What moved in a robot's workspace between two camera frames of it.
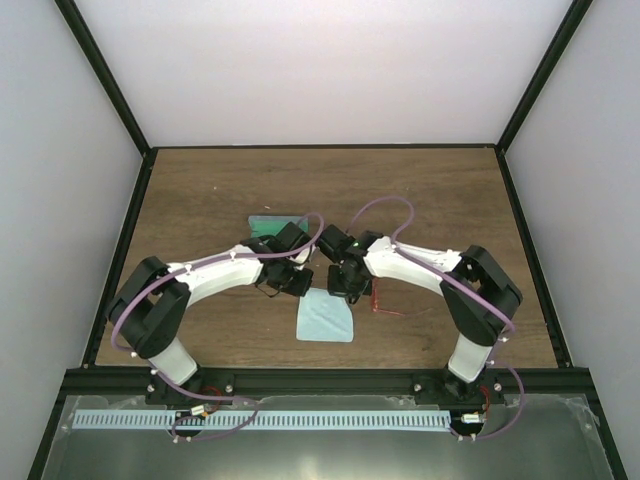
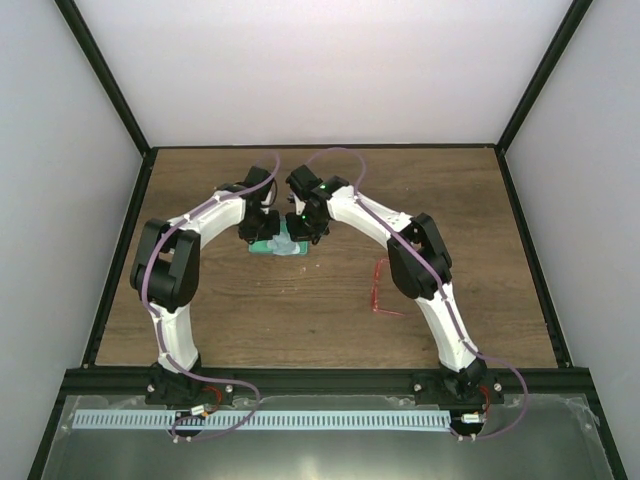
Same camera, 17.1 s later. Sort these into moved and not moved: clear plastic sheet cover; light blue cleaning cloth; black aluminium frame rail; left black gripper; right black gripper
Moved: light blue cleaning cloth; right black gripper; left black gripper
Not moved: clear plastic sheet cover; black aluminium frame rail
